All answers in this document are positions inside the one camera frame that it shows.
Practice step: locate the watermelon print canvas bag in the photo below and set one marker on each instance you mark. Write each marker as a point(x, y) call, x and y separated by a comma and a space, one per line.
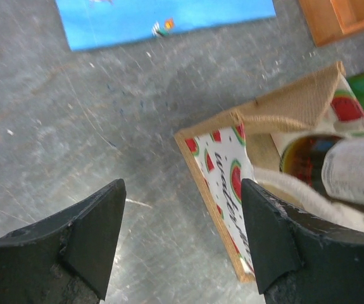
point(248, 141)

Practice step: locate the orange wooden divided tray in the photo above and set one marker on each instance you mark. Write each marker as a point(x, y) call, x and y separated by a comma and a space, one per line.
point(332, 20)

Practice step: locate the blue patterned cloth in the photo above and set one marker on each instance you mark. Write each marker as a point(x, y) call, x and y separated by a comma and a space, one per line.
point(96, 24)

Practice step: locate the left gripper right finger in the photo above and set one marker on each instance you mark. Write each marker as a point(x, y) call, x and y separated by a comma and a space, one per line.
point(299, 257)

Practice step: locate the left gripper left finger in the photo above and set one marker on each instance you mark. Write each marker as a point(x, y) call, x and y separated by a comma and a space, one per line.
point(66, 257)

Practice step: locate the glass cola bottle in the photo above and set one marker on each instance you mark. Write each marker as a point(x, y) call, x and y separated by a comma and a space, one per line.
point(330, 164)

